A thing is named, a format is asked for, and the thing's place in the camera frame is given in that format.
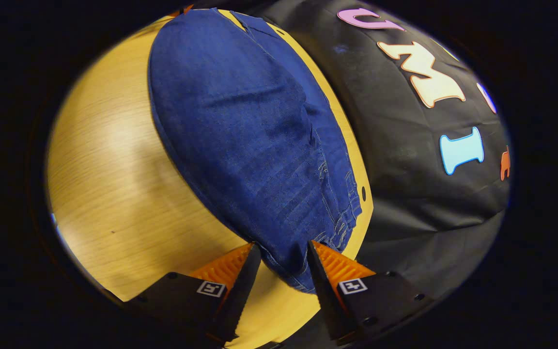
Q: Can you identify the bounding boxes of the black backdrop cloth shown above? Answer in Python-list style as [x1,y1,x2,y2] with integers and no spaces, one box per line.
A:
[240,0,512,349]

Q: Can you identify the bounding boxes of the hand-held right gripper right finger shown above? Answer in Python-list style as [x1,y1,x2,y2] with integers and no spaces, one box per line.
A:
[307,240,427,346]

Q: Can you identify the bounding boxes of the blue denim jeans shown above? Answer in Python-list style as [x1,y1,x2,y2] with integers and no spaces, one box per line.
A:
[147,7,363,294]

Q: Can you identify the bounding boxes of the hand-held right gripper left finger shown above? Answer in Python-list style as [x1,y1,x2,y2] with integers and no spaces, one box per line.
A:
[123,242,262,346]

